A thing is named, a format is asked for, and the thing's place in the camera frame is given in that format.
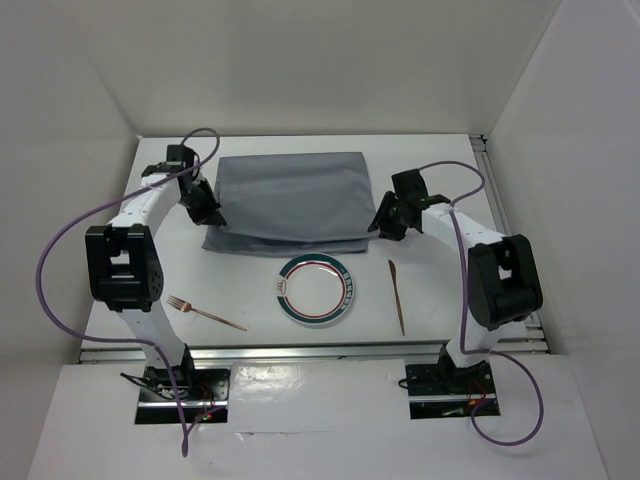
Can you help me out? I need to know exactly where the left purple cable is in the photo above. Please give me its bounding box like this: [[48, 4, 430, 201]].
[[35, 127, 221, 458]]

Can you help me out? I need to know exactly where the copper fork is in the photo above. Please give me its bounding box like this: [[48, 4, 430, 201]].
[[166, 295, 248, 332]]

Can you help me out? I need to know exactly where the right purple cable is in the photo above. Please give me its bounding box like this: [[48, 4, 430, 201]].
[[417, 159, 545, 445]]

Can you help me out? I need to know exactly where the copper knife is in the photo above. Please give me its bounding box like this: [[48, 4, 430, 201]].
[[388, 259, 406, 337]]

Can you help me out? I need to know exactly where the aluminium rail front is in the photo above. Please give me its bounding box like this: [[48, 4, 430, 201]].
[[78, 340, 550, 364]]

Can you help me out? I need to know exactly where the grey cloth napkin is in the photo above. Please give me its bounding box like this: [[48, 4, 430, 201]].
[[202, 152, 376, 257]]

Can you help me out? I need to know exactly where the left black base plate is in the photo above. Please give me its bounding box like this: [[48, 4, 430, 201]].
[[120, 367, 231, 425]]

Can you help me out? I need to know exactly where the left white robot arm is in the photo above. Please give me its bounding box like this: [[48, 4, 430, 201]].
[[85, 143, 226, 399]]

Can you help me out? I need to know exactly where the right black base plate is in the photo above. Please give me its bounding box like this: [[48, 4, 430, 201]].
[[397, 362, 501, 420]]

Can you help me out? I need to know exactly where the white plate green red rim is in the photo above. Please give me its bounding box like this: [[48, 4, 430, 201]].
[[274, 253, 356, 329]]

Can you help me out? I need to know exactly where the aluminium rail right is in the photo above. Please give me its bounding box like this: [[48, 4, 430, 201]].
[[468, 133, 546, 346]]

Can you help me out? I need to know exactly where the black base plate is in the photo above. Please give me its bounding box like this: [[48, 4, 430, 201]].
[[397, 362, 501, 420], [120, 367, 231, 425]]

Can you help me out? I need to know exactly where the purple cable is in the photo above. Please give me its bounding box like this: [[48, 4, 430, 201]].
[[417, 159, 545, 445], [35, 127, 221, 458]]

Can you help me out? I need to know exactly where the aluminium rail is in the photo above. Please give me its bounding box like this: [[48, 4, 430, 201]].
[[468, 133, 546, 346], [78, 340, 550, 364]]

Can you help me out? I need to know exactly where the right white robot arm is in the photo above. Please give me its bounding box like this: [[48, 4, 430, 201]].
[[369, 166, 543, 394]]

